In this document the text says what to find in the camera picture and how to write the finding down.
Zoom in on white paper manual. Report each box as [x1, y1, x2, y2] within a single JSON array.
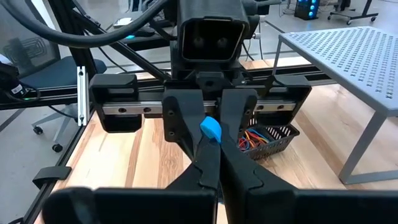
[[112, 17, 134, 28]]

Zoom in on grey perforated metal shelf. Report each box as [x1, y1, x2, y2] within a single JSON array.
[[273, 26, 398, 185]]

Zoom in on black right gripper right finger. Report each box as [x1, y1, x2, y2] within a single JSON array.
[[221, 138, 295, 224]]

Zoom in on silver metal bracket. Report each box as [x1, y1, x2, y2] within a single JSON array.
[[76, 65, 91, 127]]

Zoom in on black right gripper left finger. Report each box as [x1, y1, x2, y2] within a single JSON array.
[[166, 138, 221, 192]]

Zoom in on yellow rubber band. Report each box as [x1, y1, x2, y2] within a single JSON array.
[[244, 131, 259, 147]]

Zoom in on thick black cable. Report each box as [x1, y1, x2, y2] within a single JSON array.
[[0, 0, 170, 49]]

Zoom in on dark blue office chair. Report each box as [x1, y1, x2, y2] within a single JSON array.
[[0, 0, 108, 153]]

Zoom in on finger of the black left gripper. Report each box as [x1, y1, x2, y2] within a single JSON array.
[[163, 89, 206, 156], [219, 89, 258, 141]]

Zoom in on blue rubber band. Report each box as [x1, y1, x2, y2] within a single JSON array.
[[200, 116, 223, 144], [248, 128, 269, 143]]

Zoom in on computer tower blue lights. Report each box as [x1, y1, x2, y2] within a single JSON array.
[[294, 0, 321, 21]]

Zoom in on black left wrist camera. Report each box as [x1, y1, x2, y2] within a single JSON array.
[[176, 0, 251, 72]]

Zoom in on black plastic basket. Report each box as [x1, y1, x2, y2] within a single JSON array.
[[238, 119, 301, 161]]

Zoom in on black computer mouse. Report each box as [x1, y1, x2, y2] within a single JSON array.
[[124, 27, 156, 40]]

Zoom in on black table clamp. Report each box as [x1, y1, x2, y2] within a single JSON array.
[[32, 166, 72, 189]]

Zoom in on black labelled device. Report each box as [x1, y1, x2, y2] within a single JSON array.
[[0, 62, 41, 103]]

